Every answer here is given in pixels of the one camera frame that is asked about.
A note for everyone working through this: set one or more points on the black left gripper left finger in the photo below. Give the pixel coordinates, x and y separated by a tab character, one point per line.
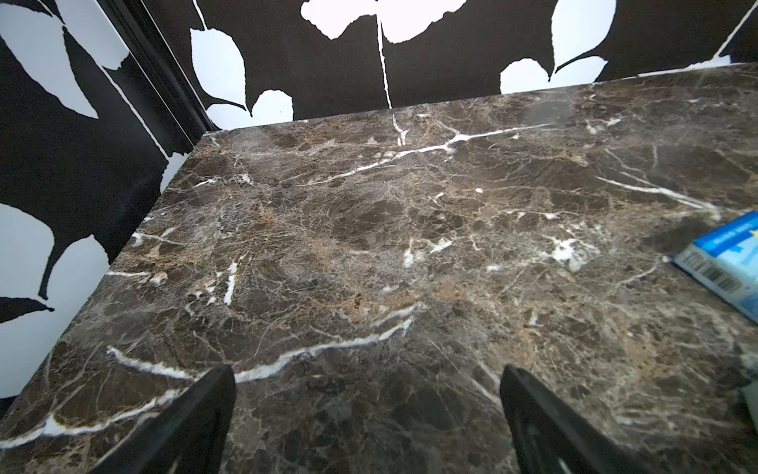
188	437

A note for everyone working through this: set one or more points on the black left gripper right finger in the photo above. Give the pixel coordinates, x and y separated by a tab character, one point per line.
550	437

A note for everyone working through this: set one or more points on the light blue tissue pack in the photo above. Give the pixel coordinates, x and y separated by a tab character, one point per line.
725	261

